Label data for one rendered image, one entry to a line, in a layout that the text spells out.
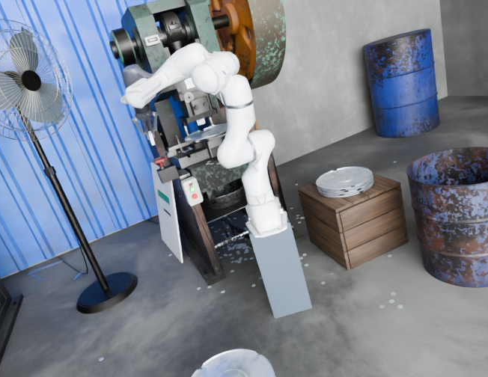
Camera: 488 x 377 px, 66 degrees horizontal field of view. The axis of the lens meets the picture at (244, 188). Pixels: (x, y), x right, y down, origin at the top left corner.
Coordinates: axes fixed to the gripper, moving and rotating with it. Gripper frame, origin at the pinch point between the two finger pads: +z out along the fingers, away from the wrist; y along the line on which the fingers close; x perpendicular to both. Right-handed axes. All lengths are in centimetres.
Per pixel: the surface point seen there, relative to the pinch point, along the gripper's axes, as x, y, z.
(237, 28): 34, 68, -28
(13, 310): 20, -113, 104
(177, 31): 34, 34, -35
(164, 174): -11.1, -0.4, 16.0
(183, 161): -0.8, 13.0, 20.1
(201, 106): 13.2, 33.2, -0.4
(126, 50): 31.5, 4.6, -33.3
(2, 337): -8, -114, 91
